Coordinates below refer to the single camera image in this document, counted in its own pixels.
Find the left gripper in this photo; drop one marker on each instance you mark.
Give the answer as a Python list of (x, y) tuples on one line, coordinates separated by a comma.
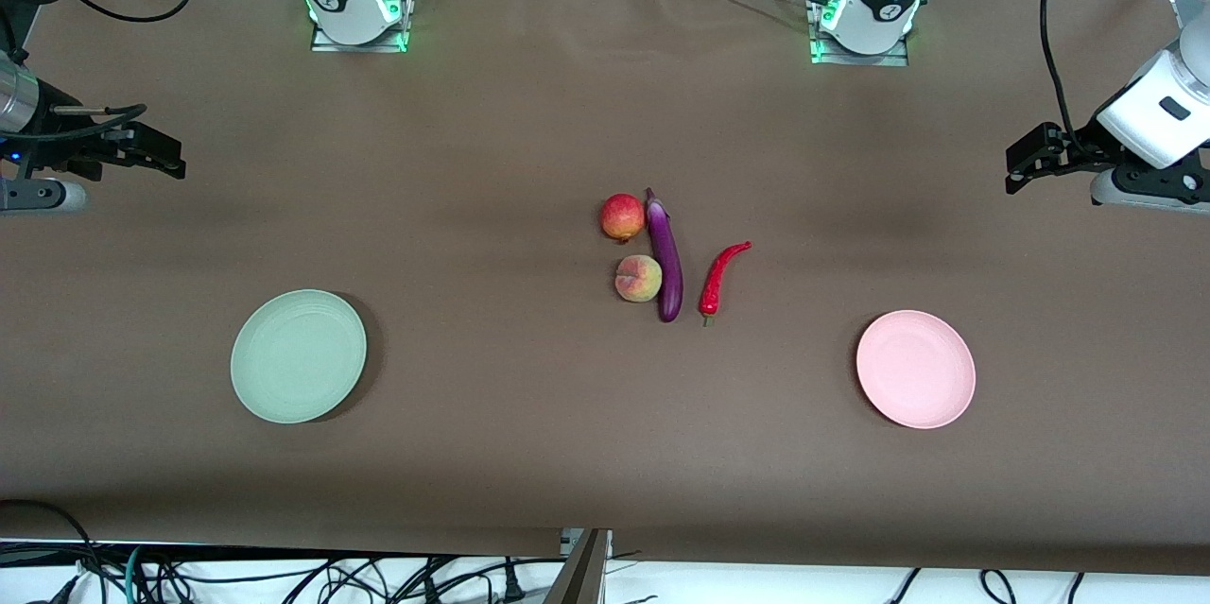
[(1075, 148)]

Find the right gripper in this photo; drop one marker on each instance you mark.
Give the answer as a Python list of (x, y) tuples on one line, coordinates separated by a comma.
[(59, 143)]

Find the red chili pepper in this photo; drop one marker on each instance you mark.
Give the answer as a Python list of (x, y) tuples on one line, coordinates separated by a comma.
[(718, 283)]

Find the purple eggplant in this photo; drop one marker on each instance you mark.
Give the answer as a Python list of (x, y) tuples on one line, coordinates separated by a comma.
[(667, 264)]

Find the red apple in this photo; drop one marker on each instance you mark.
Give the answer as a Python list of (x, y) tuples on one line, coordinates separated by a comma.
[(622, 217)]

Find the pink plate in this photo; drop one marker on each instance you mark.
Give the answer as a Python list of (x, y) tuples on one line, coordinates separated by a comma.
[(915, 369)]

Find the green plate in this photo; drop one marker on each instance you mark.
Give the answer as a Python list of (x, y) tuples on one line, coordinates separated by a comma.
[(298, 355)]

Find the table cover sheet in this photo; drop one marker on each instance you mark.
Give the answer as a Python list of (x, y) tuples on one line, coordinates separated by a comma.
[(473, 160)]

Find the yellow pink peach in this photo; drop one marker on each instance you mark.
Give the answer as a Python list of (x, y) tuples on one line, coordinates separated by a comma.
[(638, 279)]

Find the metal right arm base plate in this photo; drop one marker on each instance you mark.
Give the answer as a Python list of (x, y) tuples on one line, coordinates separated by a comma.
[(326, 44)]

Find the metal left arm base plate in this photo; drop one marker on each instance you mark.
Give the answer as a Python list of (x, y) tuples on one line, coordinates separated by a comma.
[(832, 59)]

